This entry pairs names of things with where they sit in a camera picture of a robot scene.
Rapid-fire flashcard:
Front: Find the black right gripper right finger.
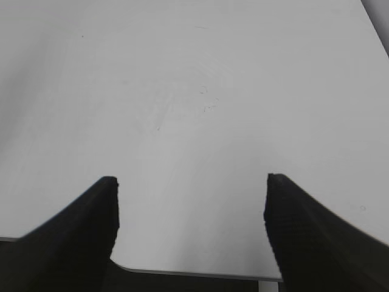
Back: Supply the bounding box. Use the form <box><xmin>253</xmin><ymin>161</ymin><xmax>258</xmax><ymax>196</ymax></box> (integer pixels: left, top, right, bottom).
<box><xmin>264</xmin><ymin>173</ymin><xmax>388</xmax><ymax>291</ymax></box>

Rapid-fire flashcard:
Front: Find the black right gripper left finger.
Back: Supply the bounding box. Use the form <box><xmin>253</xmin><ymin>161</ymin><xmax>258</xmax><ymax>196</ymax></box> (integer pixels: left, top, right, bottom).
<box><xmin>1</xmin><ymin>176</ymin><xmax>119</xmax><ymax>291</ymax></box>

